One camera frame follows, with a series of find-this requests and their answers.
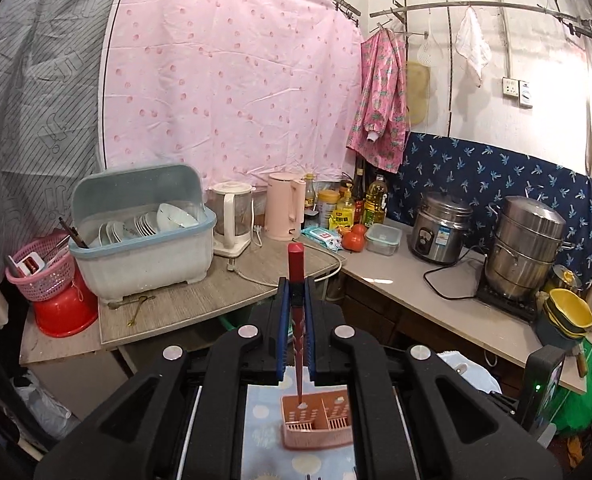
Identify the bright red chopstick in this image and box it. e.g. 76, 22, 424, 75
288, 242, 305, 402

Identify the pink perforated utensil holder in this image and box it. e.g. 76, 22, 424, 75
281, 389, 353, 451

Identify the wet wipes pack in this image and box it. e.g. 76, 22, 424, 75
301, 226, 341, 252

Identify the yellow bowl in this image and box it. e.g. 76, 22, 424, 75
544, 288, 592, 336

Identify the black induction cooker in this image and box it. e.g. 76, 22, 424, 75
475, 276, 538, 324

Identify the pink electric kettle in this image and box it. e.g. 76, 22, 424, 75
264, 172, 305, 242

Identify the red tomato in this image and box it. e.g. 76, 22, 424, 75
341, 223, 367, 252

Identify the yellow seasoning bag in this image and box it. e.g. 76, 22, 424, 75
328, 190, 355, 230

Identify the white glass kettle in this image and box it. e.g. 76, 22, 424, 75
207, 181, 255, 258

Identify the clear food container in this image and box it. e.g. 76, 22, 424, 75
365, 223, 402, 256

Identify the cooking oil bottle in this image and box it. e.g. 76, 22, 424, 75
362, 174, 388, 228

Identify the stainless steel steamer pot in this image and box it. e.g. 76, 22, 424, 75
485, 196, 575, 301

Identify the silver rice cooker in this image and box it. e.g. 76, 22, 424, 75
409, 192, 473, 266

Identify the light blue patterned tablecloth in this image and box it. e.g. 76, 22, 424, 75
241, 366, 357, 480

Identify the dish drainer box with lid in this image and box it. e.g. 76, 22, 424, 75
70, 165, 215, 304

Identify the pink floral apron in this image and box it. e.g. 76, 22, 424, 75
347, 28, 410, 174

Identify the navy floral backsplash cloth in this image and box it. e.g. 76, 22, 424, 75
387, 133, 592, 286

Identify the red plastic basin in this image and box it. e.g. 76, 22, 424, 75
32, 271, 98, 338

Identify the pink dotted curtain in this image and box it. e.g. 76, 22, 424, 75
98, 0, 362, 186

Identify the pink plastic basket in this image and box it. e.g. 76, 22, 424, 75
5, 231, 76, 302

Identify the white hanging cloth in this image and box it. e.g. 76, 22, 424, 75
456, 6, 491, 88

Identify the grey striped curtain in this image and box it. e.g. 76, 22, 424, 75
0, 0, 113, 282

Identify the wall power socket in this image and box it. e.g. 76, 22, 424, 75
501, 77, 520, 98

